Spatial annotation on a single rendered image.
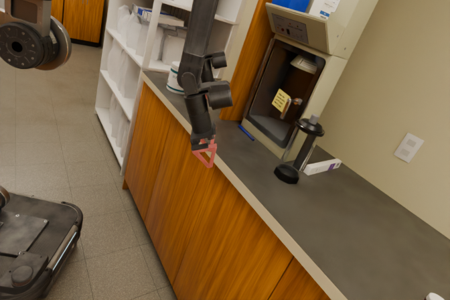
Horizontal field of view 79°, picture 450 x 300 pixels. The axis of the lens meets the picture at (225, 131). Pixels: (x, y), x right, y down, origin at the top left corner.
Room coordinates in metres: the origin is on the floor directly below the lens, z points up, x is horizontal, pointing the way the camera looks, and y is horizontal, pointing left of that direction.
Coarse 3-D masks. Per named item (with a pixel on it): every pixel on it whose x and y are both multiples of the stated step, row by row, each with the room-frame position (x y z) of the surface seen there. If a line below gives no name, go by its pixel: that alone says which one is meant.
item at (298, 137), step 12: (300, 132) 0.92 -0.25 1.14; (312, 132) 0.90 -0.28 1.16; (324, 132) 0.94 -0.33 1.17; (288, 144) 0.95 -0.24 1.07; (300, 144) 0.91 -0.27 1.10; (312, 144) 0.91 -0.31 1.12; (288, 156) 0.92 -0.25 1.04; (300, 156) 0.90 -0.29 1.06; (288, 168) 0.91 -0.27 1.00; (300, 168) 0.91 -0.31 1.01
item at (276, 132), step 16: (272, 48) 1.28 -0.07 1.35; (288, 48) 1.22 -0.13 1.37; (272, 64) 1.26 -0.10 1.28; (288, 64) 1.19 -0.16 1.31; (304, 64) 1.13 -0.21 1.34; (320, 64) 1.08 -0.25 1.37; (272, 80) 1.23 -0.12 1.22; (288, 80) 1.17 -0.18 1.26; (304, 80) 1.11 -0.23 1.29; (256, 96) 1.27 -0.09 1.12; (272, 96) 1.20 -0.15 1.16; (304, 96) 1.08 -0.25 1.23; (256, 112) 1.24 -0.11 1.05; (272, 112) 1.17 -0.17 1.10; (288, 112) 1.11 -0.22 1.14; (256, 128) 1.21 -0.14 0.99; (272, 128) 1.15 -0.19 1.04; (288, 128) 1.09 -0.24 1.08
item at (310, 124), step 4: (312, 116) 0.94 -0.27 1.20; (316, 116) 0.94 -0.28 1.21; (300, 120) 0.95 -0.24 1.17; (304, 120) 0.95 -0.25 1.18; (308, 120) 0.97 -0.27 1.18; (312, 120) 0.94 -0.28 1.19; (316, 120) 0.94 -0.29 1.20; (304, 124) 0.92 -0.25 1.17; (308, 124) 0.92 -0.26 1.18; (312, 124) 0.93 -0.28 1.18; (316, 124) 0.95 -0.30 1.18; (308, 128) 0.91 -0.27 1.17; (312, 128) 0.91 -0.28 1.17; (316, 128) 0.91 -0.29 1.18; (320, 128) 0.92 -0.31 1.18; (320, 132) 0.92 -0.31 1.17
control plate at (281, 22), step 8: (272, 16) 1.23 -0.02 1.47; (280, 16) 1.19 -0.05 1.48; (280, 24) 1.21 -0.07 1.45; (288, 24) 1.17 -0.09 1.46; (296, 24) 1.13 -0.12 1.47; (304, 24) 1.09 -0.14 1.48; (280, 32) 1.24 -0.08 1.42; (296, 32) 1.15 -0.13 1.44; (304, 32) 1.11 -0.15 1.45; (304, 40) 1.13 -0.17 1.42
